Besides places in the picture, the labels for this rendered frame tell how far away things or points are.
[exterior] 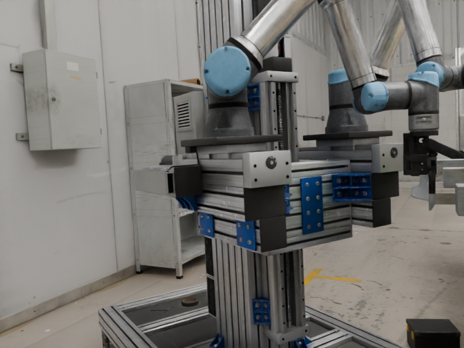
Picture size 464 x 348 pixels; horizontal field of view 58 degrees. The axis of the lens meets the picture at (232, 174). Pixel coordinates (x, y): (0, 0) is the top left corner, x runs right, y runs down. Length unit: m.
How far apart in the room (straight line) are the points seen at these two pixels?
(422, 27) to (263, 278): 0.95
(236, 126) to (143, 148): 2.27
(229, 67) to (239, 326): 0.96
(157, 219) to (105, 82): 1.14
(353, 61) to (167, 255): 2.47
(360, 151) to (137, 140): 2.31
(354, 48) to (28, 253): 2.31
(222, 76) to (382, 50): 0.74
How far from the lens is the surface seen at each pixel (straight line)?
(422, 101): 1.20
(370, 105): 1.16
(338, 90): 1.52
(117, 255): 3.47
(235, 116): 1.19
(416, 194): 1.22
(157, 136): 3.31
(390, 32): 1.63
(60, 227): 3.07
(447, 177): 0.72
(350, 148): 1.47
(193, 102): 1.63
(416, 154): 1.22
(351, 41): 1.29
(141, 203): 3.47
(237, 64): 1.06
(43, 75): 2.78
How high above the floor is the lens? 1.01
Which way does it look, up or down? 4 degrees down
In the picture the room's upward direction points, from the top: 3 degrees counter-clockwise
